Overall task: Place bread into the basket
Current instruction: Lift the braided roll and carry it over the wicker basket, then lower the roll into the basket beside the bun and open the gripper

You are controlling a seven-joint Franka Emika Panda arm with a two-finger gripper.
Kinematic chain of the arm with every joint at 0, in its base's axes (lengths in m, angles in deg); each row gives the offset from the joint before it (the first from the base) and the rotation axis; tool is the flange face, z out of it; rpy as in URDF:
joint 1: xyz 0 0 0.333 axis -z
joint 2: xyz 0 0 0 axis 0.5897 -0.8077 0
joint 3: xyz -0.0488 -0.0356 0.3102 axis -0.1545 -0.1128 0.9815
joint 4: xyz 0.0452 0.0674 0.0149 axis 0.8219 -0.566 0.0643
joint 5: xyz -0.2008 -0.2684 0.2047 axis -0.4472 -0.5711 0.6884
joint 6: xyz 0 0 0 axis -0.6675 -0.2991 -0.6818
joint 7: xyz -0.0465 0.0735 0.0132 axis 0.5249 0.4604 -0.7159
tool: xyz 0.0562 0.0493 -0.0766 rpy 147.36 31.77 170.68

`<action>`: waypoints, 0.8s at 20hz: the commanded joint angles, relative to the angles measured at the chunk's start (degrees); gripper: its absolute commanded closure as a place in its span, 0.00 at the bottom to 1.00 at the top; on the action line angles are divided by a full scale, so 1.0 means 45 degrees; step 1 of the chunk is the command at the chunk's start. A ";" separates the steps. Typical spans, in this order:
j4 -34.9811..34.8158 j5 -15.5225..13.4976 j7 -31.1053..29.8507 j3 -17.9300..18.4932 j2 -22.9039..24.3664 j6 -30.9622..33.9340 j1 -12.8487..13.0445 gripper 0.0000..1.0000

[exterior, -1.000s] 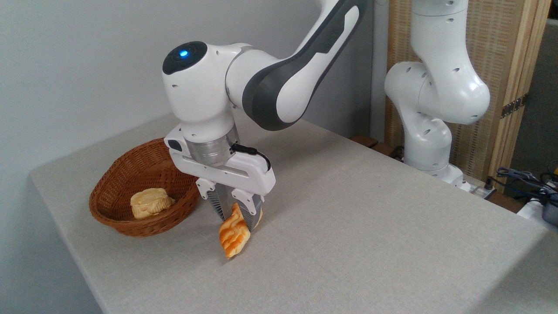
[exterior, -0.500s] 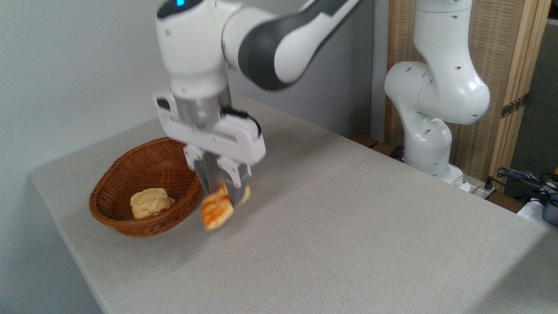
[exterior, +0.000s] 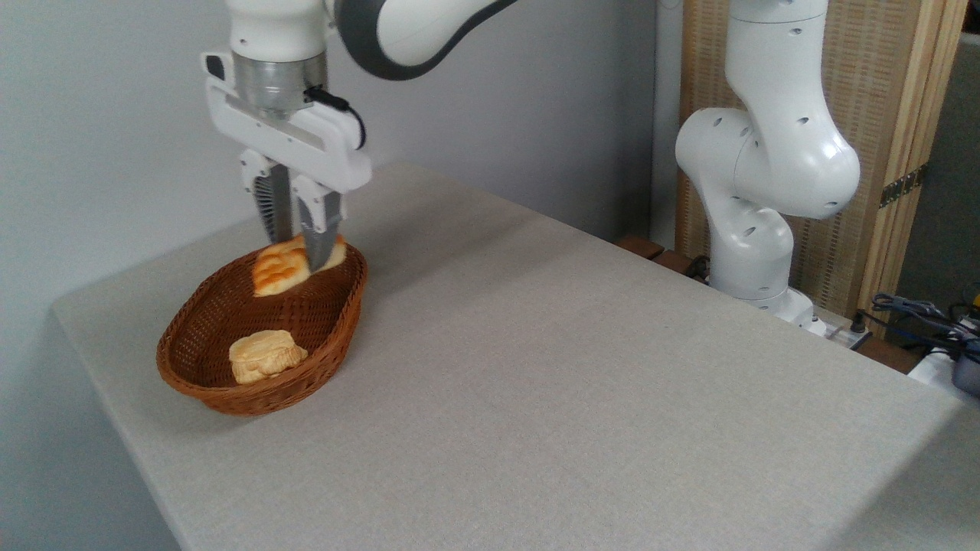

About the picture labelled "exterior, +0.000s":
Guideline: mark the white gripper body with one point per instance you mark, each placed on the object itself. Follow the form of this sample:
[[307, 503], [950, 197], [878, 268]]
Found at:
[[321, 149]]

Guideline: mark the brown wooden board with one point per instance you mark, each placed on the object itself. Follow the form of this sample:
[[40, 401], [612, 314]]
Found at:
[[651, 252]]

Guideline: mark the grey smooth gripper finger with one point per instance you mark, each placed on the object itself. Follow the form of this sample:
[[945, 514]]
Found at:
[[320, 226]]

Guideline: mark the brass screen hinge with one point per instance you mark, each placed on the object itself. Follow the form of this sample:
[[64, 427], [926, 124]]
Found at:
[[902, 187]]

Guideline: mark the brown wicker basket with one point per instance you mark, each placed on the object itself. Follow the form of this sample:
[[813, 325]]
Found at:
[[222, 321]]

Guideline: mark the wooden woven folding screen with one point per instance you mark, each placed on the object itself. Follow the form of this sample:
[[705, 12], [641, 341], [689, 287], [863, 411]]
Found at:
[[880, 92]]

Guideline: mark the white power strip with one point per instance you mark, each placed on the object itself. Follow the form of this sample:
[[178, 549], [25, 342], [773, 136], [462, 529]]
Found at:
[[930, 367]]

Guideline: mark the pale yellow bread roll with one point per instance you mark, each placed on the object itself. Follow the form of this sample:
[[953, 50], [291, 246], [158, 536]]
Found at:
[[264, 356]]

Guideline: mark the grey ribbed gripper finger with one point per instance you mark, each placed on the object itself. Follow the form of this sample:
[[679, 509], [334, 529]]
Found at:
[[277, 203]]

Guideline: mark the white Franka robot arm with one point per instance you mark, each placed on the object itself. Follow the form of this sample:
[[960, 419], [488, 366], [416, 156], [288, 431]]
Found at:
[[773, 145]]

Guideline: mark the orange braided bread loaf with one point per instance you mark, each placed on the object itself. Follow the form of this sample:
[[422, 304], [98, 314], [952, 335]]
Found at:
[[279, 268]]

